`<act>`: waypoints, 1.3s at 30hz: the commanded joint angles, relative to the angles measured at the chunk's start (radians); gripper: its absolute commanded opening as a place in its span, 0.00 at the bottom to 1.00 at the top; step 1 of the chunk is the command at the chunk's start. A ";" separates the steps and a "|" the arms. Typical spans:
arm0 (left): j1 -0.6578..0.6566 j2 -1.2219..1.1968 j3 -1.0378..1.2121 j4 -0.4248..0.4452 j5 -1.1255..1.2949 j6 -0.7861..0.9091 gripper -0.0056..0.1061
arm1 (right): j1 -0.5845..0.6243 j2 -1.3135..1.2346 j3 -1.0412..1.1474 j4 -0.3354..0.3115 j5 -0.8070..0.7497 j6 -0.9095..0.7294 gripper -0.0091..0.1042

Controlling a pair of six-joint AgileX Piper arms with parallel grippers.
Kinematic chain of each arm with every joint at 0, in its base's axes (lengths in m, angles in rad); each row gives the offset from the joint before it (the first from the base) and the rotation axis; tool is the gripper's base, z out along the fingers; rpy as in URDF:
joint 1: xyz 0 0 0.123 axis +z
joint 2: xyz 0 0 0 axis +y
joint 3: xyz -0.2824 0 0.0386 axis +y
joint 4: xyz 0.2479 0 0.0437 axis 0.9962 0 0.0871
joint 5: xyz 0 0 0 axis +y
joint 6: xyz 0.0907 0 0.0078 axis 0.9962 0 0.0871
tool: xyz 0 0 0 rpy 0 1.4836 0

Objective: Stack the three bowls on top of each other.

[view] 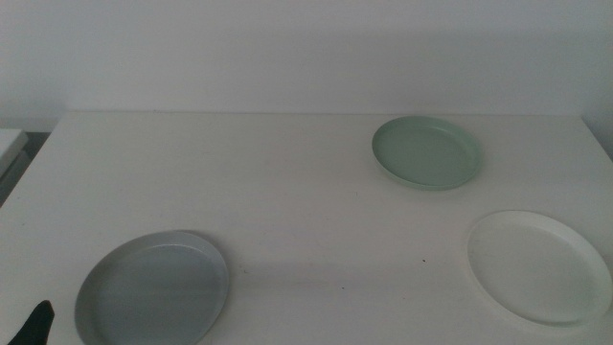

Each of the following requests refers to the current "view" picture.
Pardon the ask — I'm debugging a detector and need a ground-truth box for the grey-blue shallow bowl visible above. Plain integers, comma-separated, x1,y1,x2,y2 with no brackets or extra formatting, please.
74,230,231,345

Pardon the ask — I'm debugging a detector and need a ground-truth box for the white shallow bowl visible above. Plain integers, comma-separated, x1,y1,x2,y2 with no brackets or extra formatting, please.
465,209,613,328

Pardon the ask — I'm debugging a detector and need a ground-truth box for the pale green shallow bowl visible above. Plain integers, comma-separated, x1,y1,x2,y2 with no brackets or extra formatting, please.
371,115,483,192

